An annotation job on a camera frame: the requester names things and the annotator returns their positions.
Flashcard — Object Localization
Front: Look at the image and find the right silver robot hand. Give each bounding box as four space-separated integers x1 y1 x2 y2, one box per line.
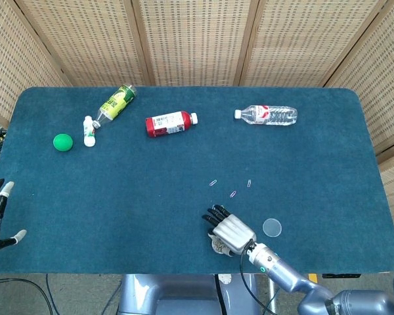
202 203 257 258

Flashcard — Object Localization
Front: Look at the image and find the round clear paper clip container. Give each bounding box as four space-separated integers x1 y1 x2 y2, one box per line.
209 234 232 255

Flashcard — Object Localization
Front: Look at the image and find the clear round lid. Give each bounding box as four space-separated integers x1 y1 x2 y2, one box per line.
262 218 282 238

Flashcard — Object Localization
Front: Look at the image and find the blue-grey robot torso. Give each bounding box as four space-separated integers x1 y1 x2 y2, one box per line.
117 273 261 315

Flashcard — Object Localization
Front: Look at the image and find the metal table leg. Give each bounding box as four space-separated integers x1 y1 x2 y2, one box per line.
267 285 278 315

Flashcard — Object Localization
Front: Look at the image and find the blue felt table mat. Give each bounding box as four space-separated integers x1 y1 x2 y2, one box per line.
0 85 394 275

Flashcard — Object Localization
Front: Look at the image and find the green ball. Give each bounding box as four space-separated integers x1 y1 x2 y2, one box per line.
53 133 74 152

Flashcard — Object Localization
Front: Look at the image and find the clear water bottle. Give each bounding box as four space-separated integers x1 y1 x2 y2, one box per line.
234 104 299 126

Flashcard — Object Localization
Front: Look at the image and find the red juice bottle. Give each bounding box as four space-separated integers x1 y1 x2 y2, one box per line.
144 110 199 138

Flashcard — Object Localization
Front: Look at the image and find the small white bottle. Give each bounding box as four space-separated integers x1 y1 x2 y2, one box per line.
83 115 97 148

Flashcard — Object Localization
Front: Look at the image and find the green yellow label bottle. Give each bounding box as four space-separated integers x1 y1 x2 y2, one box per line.
92 84 139 129

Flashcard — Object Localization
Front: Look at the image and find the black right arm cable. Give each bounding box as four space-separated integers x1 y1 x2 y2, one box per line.
240 239 276 315

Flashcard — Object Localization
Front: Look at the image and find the black floor cable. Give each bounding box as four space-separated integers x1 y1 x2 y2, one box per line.
0 276 54 315

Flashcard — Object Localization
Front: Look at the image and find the blue floor cable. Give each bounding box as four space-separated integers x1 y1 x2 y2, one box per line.
45 274 59 315

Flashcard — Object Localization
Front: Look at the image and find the black table edge bracket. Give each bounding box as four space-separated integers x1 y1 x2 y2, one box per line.
322 272 362 280

